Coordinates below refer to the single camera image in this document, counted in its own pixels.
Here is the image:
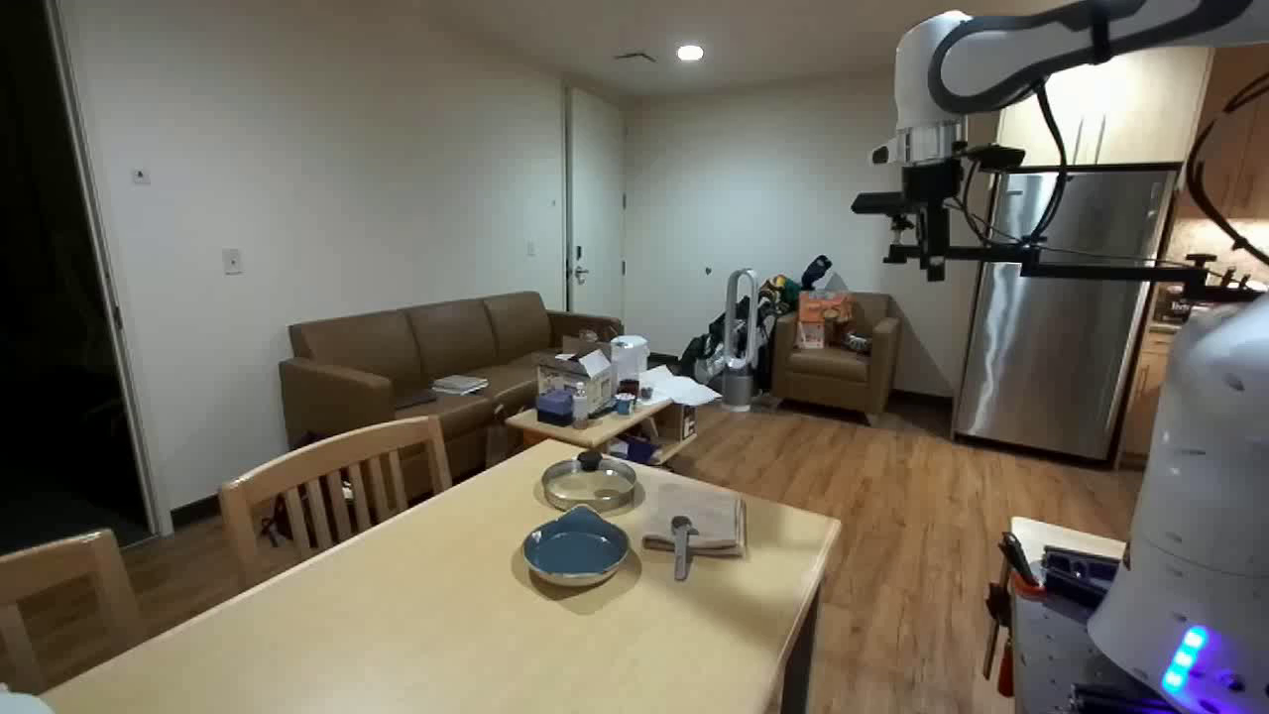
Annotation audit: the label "brown leather sofa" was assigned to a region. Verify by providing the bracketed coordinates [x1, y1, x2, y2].
[272, 289, 626, 482]

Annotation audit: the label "wooden slat-back chair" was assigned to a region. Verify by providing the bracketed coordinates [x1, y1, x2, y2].
[0, 526, 146, 695]
[214, 412, 456, 585]

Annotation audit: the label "stainless steel refrigerator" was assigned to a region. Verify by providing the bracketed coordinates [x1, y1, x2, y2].
[951, 163, 1185, 467]

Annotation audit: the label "brown armchair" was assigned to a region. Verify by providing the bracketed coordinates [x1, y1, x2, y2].
[769, 289, 904, 426]

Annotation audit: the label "clear plastic container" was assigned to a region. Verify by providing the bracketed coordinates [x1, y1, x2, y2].
[530, 345, 621, 426]

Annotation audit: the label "white door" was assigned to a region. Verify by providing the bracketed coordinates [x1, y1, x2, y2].
[563, 87, 629, 329]

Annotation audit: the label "white kettle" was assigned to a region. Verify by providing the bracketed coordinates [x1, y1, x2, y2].
[605, 333, 653, 392]

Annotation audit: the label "light wooden kitchen cabinets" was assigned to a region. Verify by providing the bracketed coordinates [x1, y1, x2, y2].
[992, 46, 1216, 169]

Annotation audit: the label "red handled tool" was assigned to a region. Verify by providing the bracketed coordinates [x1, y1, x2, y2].
[980, 526, 1049, 700]

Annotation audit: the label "light wooden coffee table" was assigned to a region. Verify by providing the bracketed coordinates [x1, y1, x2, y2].
[502, 389, 724, 470]

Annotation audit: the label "white papers pile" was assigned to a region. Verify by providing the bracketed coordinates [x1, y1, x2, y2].
[638, 366, 724, 412]

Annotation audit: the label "black camera on stand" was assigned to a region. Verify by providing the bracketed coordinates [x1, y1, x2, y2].
[849, 187, 1269, 304]

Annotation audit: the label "dark bags pile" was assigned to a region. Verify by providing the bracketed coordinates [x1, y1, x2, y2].
[679, 249, 839, 384]

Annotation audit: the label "glass pot lid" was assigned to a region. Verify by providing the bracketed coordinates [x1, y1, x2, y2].
[538, 448, 643, 514]

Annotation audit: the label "papers stack on sofa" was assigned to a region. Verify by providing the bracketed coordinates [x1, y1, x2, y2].
[426, 372, 495, 404]

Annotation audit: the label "white bladeless fan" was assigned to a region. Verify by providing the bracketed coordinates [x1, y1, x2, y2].
[708, 264, 769, 409]

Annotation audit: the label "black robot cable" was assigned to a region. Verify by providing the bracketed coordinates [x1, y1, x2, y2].
[922, 0, 1269, 270]

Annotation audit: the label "orange box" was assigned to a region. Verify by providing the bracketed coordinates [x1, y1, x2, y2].
[794, 289, 861, 356]

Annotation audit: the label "blue speckled bowl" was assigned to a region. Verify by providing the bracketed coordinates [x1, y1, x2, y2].
[520, 507, 633, 592]

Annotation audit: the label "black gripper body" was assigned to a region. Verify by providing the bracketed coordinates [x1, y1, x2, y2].
[898, 155, 968, 212]

